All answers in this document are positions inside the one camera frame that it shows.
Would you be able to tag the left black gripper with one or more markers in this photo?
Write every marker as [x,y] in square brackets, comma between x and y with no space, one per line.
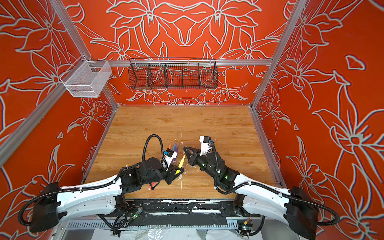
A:
[172,175]

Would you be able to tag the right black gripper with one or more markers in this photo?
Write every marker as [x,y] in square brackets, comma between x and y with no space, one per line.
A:
[193,158]

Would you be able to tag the yellow marker pen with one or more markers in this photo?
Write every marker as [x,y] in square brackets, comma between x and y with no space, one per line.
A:
[181,164]

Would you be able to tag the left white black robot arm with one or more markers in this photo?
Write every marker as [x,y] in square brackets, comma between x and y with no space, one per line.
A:
[105,198]

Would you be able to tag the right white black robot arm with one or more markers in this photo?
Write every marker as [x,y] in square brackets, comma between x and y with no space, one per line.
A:
[291,207]

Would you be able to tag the pink marker pen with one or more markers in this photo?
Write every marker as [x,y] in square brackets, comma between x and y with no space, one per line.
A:
[150,187]

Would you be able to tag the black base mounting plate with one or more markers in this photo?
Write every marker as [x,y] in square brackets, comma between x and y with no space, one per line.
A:
[222,207]

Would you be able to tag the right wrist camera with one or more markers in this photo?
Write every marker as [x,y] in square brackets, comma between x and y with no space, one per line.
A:
[205,145]

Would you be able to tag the black wire wall basket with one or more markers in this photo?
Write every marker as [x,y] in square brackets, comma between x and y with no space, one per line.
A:
[173,74]

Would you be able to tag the grey slotted cable duct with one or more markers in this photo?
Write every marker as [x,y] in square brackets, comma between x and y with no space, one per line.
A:
[99,224]

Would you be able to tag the white mesh wall basket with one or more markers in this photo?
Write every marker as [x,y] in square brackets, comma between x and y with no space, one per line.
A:
[84,81]

